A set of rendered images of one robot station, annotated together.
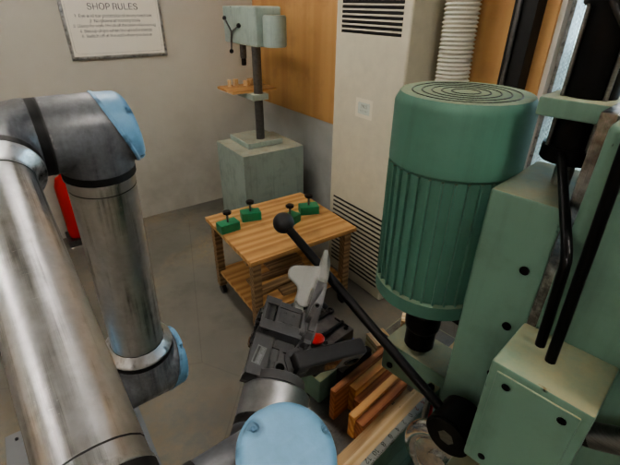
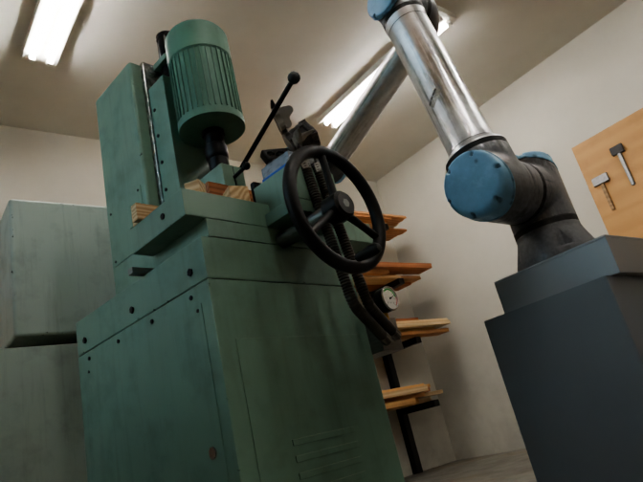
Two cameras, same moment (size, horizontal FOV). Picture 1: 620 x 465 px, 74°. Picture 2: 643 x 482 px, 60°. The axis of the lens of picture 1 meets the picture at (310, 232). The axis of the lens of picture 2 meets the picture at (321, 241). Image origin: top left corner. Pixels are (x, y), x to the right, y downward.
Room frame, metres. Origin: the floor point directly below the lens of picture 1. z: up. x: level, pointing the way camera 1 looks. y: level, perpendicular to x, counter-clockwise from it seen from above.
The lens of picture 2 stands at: (1.84, -0.12, 0.37)
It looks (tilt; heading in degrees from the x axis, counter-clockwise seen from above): 20 degrees up; 174
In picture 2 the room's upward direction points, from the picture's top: 14 degrees counter-clockwise
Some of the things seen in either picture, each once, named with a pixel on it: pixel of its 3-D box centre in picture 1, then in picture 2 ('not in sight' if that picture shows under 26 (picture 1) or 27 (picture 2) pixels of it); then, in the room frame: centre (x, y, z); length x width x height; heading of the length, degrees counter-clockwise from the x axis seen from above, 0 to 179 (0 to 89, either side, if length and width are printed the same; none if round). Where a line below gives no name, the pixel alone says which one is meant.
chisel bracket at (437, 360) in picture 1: (423, 367); (219, 191); (0.53, -0.21, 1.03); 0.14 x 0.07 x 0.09; 44
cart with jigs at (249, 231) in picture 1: (280, 253); not in sight; (2.02, 0.17, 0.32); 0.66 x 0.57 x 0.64; 124
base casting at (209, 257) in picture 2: not in sight; (211, 305); (0.45, -0.28, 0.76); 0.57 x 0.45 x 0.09; 44
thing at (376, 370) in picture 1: (378, 375); not in sight; (0.59, -0.15, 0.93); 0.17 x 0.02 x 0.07; 134
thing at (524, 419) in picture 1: (533, 415); not in sight; (0.28, -0.24, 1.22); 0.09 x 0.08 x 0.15; 44
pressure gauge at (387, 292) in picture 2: not in sight; (386, 303); (0.51, 0.14, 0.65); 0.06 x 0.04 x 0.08; 134
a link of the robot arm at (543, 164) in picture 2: not in sight; (530, 194); (0.61, 0.54, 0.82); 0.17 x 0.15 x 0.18; 128
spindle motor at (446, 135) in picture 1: (445, 201); (204, 84); (0.54, -0.20, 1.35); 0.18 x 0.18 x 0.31
